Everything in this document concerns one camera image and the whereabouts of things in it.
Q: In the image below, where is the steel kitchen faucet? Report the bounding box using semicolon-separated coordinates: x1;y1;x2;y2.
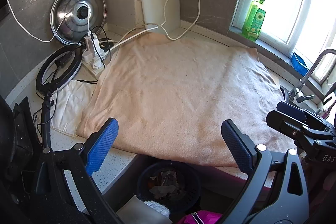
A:
288;48;336;103

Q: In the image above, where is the black trash bin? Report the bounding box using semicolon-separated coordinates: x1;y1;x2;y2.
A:
136;161;202;216

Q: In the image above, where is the white cloth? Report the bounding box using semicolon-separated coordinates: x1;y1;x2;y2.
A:
51;80;96;135

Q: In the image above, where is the blue container on sill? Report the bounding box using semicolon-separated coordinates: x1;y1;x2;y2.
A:
290;52;309;76

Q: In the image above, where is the pink sleeve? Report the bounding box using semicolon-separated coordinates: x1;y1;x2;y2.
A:
177;210;222;224

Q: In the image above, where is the white power strip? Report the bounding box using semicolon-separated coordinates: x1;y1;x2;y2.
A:
82;50;109;80

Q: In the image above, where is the beige towel mat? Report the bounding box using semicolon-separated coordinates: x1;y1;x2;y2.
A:
76;33;294;166

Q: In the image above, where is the green dish soap bottle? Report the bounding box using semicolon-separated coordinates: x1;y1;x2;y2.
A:
241;0;266;42

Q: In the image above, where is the stainless steel pot lid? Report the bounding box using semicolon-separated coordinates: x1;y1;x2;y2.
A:
50;0;107;45

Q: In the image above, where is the black ring light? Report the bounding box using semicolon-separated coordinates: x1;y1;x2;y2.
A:
36;46;83;148

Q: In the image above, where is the thin white charger cable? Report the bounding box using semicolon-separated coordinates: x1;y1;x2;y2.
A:
3;0;91;44

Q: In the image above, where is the white power cable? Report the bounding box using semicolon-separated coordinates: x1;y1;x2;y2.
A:
105;0;223;53

